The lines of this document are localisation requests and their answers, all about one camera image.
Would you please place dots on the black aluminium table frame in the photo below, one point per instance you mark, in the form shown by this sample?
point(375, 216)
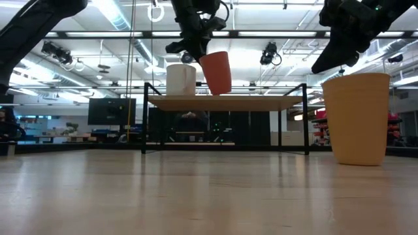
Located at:
point(81, 148)

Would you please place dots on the wooden shelf with black legs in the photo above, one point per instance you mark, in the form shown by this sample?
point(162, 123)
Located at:
point(225, 102)

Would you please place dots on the orange cup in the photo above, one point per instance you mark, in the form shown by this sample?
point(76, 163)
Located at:
point(217, 73)

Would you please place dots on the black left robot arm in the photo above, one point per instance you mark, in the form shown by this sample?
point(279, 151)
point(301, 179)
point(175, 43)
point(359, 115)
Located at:
point(29, 29)

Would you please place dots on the person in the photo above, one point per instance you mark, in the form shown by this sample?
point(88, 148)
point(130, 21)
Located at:
point(191, 124)

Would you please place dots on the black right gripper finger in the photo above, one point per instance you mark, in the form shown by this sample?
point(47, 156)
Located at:
point(343, 58)
point(328, 52)

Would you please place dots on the black wall monitor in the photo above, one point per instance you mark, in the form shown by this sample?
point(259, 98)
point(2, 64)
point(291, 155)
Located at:
point(111, 111)

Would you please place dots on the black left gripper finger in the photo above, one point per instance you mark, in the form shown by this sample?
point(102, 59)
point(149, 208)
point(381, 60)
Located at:
point(198, 49)

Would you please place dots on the black ceiling camera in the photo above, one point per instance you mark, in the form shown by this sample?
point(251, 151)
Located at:
point(57, 52)
point(269, 52)

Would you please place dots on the red storage bin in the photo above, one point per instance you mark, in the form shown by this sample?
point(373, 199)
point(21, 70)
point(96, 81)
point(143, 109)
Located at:
point(321, 114)

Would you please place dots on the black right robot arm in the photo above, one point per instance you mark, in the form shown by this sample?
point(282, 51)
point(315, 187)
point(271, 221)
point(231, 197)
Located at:
point(401, 9)

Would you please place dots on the yellow cup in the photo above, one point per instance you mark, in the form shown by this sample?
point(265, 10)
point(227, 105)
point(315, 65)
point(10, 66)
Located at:
point(356, 120)

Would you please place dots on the white mug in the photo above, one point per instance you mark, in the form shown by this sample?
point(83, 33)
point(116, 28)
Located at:
point(179, 80)

